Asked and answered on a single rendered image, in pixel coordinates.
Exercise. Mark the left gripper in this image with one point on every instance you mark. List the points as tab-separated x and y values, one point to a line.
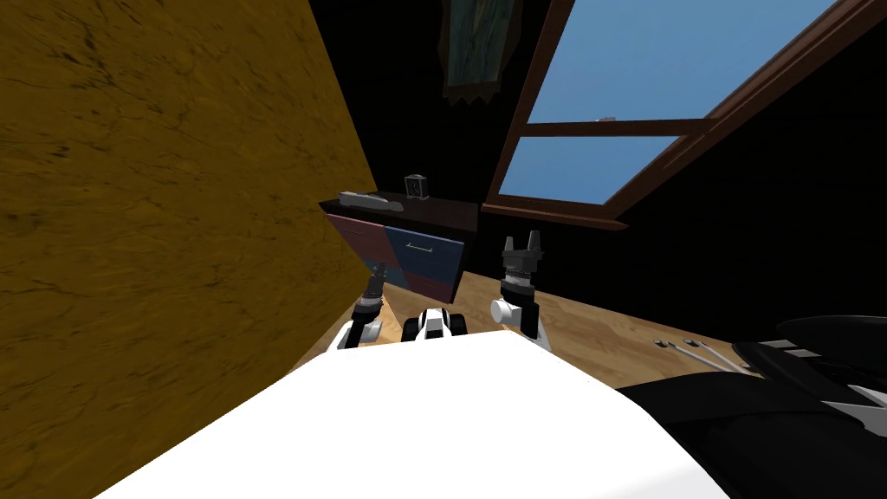
376	284

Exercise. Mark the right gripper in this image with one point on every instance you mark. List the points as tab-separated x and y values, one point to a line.
522	263

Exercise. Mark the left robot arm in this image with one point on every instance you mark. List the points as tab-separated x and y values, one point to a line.
365	320

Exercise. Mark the dark dresser with coloured drawers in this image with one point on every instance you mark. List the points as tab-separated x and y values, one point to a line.
429	253

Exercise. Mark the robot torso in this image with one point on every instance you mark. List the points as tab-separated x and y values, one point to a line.
429	423

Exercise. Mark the brown framed window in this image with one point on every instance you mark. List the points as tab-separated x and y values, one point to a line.
624	90

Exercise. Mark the brown wooden door leaf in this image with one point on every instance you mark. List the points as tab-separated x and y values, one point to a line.
159	208

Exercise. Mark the blue-green wall hanging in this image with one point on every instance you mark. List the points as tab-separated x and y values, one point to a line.
478	48

